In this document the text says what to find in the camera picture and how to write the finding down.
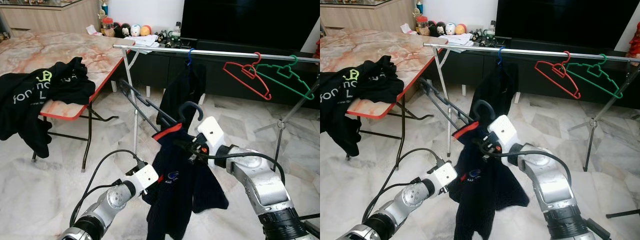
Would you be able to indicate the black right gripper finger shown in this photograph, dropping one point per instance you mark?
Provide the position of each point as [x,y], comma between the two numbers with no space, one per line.
[182,144]
[477,143]

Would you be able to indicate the navy shirt red collar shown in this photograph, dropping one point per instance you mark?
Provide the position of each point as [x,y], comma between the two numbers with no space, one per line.
[175,200]
[480,205]

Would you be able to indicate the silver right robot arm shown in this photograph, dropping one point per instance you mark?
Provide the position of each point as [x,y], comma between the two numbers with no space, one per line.
[260,185]
[550,185]

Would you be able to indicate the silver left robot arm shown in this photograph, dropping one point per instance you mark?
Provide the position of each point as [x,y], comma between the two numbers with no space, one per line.
[107,200]
[410,197]

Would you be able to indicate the red plastic clothes hanger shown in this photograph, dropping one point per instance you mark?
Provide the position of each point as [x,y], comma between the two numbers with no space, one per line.
[245,82]
[555,80]

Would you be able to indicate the blue clothes hanger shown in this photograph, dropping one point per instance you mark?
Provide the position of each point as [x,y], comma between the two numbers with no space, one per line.
[500,57]
[190,60]

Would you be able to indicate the green plastic clothes hanger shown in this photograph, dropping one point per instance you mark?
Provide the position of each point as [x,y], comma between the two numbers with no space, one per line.
[592,83]
[282,85]

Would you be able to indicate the silver metal clothes rack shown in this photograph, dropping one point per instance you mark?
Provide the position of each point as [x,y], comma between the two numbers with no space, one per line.
[525,52]
[215,53]

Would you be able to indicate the white paper stack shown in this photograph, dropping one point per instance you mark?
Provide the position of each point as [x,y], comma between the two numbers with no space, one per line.
[457,39]
[142,41]

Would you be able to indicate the yellow red round plush toy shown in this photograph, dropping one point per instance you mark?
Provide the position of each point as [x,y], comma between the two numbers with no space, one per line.
[461,29]
[146,31]

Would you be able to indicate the white blue round plush toy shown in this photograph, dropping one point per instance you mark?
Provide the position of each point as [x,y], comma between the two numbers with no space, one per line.
[450,29]
[135,30]

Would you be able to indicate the black white mouse plush toy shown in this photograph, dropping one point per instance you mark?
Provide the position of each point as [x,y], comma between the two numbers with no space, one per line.
[126,31]
[441,29]

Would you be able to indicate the pink white tissue pack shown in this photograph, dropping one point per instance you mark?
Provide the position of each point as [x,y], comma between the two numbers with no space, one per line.
[408,30]
[94,31]

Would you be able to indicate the jar with red lid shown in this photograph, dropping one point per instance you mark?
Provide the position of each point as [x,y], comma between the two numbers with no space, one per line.
[107,22]
[422,21]

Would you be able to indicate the black flat television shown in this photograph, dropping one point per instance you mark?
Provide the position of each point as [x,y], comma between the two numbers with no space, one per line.
[250,22]
[555,22]

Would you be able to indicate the marble folding table red edge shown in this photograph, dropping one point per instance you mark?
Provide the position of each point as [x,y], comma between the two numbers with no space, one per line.
[60,47]
[370,45]

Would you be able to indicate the gold blue trophy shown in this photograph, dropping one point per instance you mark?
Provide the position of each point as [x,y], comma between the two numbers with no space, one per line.
[104,7]
[419,7]

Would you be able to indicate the light wooden cabinet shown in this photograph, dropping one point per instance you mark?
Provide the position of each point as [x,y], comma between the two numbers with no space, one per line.
[365,19]
[50,20]

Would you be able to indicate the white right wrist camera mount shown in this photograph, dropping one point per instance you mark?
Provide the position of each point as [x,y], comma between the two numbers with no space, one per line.
[505,131]
[212,132]

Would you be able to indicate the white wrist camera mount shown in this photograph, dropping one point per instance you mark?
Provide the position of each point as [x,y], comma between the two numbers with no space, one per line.
[212,132]
[505,131]
[145,177]
[442,176]

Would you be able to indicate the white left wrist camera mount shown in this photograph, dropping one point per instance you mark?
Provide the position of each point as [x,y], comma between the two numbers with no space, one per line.
[145,177]
[442,176]

